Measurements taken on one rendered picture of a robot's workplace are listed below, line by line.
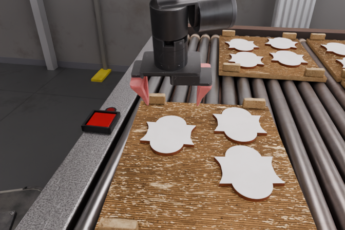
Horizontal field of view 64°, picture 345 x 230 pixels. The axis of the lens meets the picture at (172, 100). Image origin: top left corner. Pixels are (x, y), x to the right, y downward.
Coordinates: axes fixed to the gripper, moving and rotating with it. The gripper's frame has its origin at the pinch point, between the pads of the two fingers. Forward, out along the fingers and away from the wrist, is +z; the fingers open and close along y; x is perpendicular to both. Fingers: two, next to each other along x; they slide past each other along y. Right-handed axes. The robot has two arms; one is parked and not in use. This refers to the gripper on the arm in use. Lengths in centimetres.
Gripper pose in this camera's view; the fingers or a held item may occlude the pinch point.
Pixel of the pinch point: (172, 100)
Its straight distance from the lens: 53.3
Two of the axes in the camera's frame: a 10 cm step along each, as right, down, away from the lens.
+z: 0.3, 7.4, 6.7
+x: 0.5, -6.7, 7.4
